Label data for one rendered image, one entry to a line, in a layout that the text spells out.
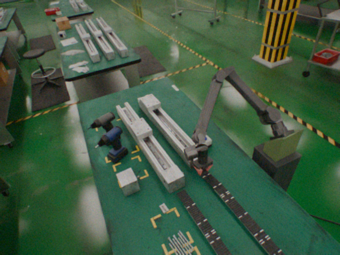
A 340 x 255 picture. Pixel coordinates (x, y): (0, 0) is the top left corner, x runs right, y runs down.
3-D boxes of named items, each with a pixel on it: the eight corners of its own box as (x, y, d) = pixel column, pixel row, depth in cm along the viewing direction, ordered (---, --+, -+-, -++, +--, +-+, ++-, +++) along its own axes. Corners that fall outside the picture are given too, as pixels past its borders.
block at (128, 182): (143, 187, 129) (141, 177, 123) (125, 197, 126) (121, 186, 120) (137, 176, 136) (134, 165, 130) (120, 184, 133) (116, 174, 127)
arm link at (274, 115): (230, 58, 130) (223, 66, 139) (215, 73, 126) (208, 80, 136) (284, 115, 129) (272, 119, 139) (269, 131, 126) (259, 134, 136)
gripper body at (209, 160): (192, 164, 129) (191, 154, 125) (206, 156, 133) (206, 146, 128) (199, 170, 124) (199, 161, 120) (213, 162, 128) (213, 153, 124)
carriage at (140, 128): (153, 137, 153) (152, 129, 148) (138, 143, 150) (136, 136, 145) (143, 124, 164) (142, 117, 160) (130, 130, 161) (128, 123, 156)
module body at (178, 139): (203, 161, 140) (204, 152, 134) (189, 168, 137) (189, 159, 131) (150, 102, 196) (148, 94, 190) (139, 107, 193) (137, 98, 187)
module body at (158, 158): (177, 175, 134) (176, 165, 129) (162, 182, 131) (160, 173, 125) (129, 110, 190) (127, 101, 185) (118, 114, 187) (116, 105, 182)
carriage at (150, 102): (161, 110, 176) (160, 102, 172) (149, 115, 173) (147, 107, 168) (153, 100, 187) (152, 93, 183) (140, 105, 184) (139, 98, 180)
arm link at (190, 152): (202, 132, 119) (198, 134, 128) (182, 138, 117) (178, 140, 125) (210, 153, 118) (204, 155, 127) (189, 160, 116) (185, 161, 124)
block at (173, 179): (188, 183, 128) (187, 173, 122) (169, 194, 125) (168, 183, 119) (180, 173, 135) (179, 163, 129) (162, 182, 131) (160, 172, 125)
